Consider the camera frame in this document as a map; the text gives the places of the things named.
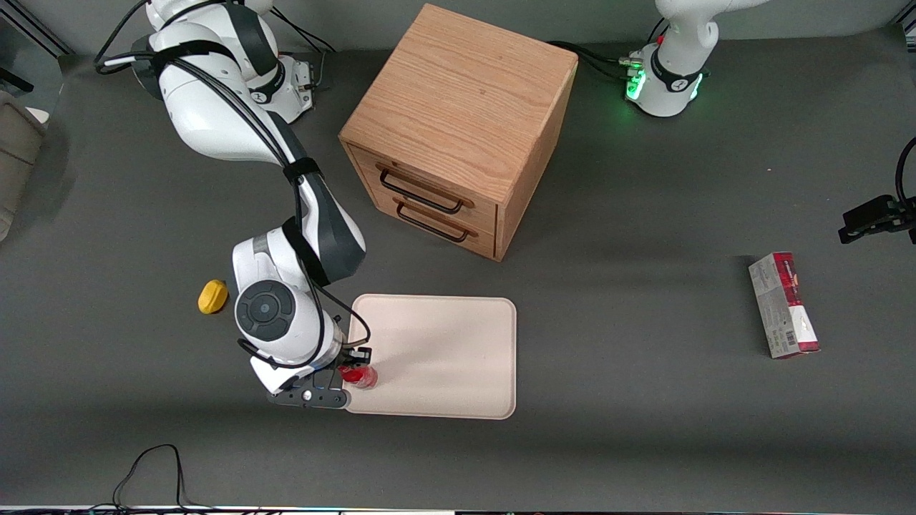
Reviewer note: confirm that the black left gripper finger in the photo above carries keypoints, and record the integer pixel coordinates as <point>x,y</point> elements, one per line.
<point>862,218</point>

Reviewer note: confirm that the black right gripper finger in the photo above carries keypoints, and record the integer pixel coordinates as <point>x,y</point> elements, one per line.
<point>341,398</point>
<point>361,355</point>

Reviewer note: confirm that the small red object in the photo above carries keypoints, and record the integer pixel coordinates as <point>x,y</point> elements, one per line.
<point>361,375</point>

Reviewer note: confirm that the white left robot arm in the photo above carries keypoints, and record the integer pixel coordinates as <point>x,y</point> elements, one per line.
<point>669,93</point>

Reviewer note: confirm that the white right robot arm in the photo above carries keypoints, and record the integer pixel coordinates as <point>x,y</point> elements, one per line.
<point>207,114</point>

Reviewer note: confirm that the beige plastic tray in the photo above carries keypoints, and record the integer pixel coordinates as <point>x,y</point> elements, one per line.
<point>444,357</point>

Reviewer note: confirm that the red tartan cardboard box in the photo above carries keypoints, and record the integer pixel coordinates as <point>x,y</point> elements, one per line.
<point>780,307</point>

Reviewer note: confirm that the yellow lemon-shaped object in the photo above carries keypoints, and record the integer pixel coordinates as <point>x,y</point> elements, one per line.
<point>212,297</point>

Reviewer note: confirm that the wooden two-drawer cabinet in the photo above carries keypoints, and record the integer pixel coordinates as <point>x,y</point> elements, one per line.
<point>458,93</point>

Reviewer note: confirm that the aluminium frame profile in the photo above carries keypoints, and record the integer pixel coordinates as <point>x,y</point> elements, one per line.
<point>36,32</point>

